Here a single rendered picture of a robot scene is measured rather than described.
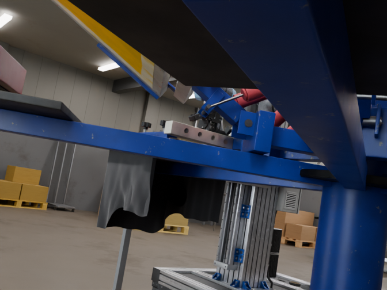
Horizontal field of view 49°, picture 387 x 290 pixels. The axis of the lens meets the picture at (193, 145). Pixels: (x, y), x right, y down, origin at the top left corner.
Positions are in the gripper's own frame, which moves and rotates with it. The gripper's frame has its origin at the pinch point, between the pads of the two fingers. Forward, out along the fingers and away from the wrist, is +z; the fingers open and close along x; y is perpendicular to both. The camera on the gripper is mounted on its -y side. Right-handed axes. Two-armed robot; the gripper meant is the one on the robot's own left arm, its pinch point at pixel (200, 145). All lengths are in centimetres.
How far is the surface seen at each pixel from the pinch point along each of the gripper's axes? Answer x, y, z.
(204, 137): -25.6, -17.9, 0.3
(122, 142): -50, -64, 12
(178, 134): -25.6, -30.1, 1.6
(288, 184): -59, -3, 14
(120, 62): -18, -56, -20
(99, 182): 783, 300, 27
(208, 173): -12.8, -2.6, 12.9
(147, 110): 778, 389, -173
